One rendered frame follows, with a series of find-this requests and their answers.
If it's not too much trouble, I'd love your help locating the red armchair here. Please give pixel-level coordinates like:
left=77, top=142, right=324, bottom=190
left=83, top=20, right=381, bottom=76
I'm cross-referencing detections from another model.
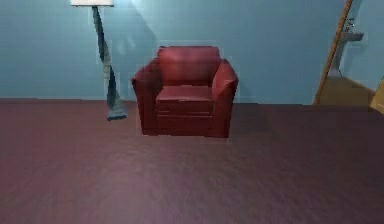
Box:
left=131, top=45, right=239, bottom=139

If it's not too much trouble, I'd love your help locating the grey twisted floor lamp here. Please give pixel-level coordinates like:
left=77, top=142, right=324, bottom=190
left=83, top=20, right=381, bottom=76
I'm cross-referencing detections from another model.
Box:
left=70, top=0, right=128, bottom=122

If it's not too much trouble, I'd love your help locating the tan wooden room door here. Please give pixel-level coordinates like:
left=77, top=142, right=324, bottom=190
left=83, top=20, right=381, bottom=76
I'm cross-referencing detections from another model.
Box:
left=369, top=75, right=384, bottom=115

